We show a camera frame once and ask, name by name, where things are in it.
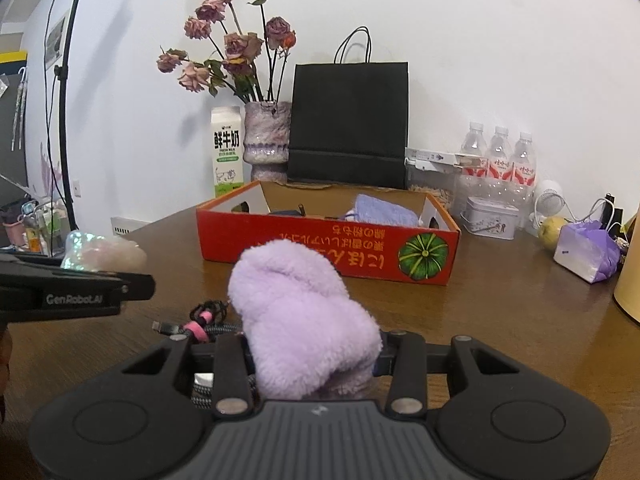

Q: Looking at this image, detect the purple knitted drawstring bag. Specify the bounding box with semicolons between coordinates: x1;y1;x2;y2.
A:
341;194;422;228

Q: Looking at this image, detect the white round charger with cable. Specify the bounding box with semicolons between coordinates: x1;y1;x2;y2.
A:
525;180;604;235

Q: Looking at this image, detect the red cardboard pumpkin box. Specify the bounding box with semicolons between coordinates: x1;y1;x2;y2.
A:
196;182;460;285

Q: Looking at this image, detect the purple white tissue pack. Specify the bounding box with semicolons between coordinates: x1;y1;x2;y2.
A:
553;220;620;284

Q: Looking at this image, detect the green white milk carton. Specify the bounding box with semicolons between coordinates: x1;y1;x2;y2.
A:
210;106;244;197

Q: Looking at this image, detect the left water bottle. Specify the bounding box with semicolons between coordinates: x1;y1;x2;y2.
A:
459;122;487;200

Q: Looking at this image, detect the grey braided charging cable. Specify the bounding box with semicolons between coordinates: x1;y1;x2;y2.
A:
150;299;260;413

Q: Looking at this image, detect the water bottle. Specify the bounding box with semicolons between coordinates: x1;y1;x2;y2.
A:
459;122;487;200
486;127;513;200
510;132;537;209

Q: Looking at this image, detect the fluffy lilac plush pouch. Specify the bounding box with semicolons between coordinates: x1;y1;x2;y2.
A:
228;240;382;400

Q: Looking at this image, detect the black paper shopping bag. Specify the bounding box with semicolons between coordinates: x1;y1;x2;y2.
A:
288;25;409;188

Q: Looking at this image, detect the purple ceramic vase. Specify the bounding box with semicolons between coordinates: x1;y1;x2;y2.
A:
243;101;292;184

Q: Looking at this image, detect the iridescent pouch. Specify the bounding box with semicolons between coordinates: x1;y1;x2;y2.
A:
61;231;148;273

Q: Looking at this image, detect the white rectangular tin box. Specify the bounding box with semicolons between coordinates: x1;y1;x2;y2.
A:
460;196;518;240

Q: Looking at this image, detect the person's left hand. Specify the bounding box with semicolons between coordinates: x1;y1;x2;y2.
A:
0;325;13;422

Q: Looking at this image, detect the yellow green pear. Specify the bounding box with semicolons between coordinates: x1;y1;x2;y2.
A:
537;216;568;252

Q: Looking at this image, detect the yellow thermos jug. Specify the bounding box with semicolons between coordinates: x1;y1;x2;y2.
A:
613;214;640;323

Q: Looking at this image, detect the middle water bottle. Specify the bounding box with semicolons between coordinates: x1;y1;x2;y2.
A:
486;127;513;200

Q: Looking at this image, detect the black light stand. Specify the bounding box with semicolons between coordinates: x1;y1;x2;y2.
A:
42;0;80;231

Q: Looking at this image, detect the navy blue zip pouch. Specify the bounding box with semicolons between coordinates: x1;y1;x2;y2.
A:
269;204;306;218

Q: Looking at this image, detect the dried pink rose bouquet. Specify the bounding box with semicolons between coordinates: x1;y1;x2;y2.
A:
155;0;297;104

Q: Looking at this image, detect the clear food storage container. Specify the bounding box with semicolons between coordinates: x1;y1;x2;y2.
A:
405;148;462;210

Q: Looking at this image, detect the right water bottle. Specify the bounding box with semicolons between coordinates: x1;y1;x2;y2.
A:
510;132;537;209

